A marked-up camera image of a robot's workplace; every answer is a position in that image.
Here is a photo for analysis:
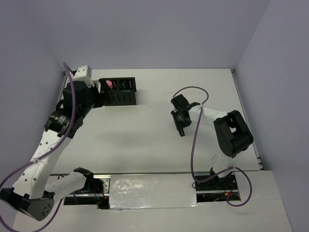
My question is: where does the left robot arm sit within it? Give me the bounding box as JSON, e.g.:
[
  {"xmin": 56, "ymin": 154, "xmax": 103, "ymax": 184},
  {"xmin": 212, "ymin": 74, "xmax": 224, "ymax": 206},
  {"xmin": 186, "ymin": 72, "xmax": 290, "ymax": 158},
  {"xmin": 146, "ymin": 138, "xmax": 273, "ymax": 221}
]
[{"xmin": 0, "ymin": 78, "xmax": 115, "ymax": 221}]

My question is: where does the pink cap glue tube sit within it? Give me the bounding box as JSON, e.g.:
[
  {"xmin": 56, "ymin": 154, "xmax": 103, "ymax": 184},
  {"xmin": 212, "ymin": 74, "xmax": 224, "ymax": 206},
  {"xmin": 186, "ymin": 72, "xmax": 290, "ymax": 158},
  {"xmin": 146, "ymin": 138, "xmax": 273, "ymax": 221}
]
[{"xmin": 106, "ymin": 80, "xmax": 113, "ymax": 89}]

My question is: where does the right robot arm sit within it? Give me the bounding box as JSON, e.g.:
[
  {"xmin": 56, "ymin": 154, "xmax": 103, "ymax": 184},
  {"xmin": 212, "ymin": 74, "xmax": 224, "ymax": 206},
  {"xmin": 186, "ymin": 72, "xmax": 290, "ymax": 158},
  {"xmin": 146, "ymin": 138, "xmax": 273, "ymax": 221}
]
[{"xmin": 171, "ymin": 94, "xmax": 253, "ymax": 189}]

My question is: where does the silver foil cover plate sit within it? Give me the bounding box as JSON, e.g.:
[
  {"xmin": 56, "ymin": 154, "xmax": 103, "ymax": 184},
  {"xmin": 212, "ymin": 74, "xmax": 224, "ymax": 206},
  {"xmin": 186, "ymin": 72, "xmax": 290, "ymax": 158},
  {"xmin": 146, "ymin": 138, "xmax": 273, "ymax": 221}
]
[{"xmin": 109, "ymin": 174, "xmax": 198, "ymax": 209}]

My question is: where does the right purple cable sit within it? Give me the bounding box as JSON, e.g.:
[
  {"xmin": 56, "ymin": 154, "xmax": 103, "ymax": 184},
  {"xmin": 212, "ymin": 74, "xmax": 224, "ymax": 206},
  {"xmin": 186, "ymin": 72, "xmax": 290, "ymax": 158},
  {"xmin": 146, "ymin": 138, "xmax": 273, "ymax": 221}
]
[{"xmin": 172, "ymin": 86, "xmax": 252, "ymax": 207}]

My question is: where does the purple cable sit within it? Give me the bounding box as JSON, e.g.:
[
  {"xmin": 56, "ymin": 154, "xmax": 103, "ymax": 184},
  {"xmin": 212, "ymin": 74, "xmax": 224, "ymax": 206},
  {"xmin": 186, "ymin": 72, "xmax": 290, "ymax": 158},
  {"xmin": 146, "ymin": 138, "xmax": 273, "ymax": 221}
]
[
  {"xmin": 0, "ymin": 62, "xmax": 80, "ymax": 232},
  {"xmin": 172, "ymin": 86, "xmax": 252, "ymax": 207}
]

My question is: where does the black slotted container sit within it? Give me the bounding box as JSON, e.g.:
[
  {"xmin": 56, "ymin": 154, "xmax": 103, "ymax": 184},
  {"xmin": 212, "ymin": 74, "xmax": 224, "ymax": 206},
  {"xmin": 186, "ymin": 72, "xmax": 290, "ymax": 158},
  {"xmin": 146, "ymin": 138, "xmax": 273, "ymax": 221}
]
[{"xmin": 106, "ymin": 77, "xmax": 137, "ymax": 106}]

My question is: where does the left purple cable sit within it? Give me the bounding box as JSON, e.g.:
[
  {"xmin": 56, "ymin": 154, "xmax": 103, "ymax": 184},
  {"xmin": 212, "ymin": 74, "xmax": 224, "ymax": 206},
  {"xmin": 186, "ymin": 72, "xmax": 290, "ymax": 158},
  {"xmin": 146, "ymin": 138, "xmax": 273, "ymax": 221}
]
[{"xmin": 0, "ymin": 62, "xmax": 80, "ymax": 232}]

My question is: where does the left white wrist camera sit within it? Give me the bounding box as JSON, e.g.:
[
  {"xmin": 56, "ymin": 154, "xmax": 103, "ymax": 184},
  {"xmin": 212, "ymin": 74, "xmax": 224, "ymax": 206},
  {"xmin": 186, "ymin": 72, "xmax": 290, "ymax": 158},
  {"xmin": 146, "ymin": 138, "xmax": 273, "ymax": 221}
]
[{"xmin": 73, "ymin": 65, "xmax": 93, "ymax": 85}]

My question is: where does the metal table rail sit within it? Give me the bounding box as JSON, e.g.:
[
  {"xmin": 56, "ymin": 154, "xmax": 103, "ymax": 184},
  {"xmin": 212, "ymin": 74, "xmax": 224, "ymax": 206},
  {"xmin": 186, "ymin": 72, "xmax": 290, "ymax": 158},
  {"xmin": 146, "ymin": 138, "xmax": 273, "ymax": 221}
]
[{"xmin": 50, "ymin": 171, "xmax": 218, "ymax": 176}]

